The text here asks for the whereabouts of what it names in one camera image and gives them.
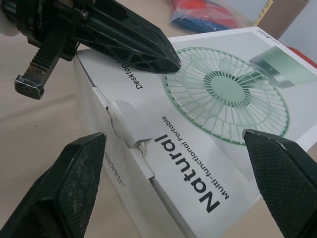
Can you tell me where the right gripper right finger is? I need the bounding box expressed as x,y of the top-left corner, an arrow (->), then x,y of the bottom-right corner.
242,129 -> 317,238

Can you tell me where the brown cardboard box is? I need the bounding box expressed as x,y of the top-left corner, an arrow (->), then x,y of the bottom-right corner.
254,0 -> 308,41

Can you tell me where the orange red object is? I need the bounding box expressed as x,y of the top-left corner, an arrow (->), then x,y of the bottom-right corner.
296,49 -> 317,66

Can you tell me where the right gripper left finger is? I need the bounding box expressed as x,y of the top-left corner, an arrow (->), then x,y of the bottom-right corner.
0,131 -> 108,238

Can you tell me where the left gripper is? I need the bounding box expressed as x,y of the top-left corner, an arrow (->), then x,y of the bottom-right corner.
0,0 -> 90,100

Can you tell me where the white fan box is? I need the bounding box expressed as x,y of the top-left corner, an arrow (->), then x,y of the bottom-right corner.
72,26 -> 317,238

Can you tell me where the red and blue plastic pack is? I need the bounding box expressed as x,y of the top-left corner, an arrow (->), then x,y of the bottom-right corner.
170,0 -> 246,33

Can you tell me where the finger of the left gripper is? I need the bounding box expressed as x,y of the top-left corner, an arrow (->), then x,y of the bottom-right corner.
71,0 -> 181,74

